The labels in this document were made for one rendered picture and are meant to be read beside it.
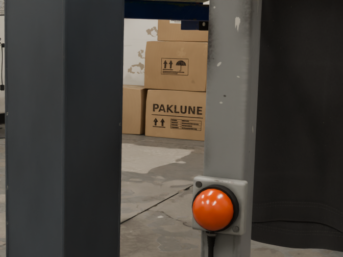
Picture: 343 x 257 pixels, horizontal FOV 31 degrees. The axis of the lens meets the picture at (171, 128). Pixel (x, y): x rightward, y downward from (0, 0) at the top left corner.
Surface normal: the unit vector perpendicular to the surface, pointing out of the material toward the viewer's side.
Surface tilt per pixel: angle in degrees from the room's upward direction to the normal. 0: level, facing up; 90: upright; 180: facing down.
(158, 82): 91
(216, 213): 80
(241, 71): 90
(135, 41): 90
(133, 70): 90
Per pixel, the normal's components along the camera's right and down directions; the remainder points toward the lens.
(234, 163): -0.39, 0.11
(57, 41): -0.59, 0.09
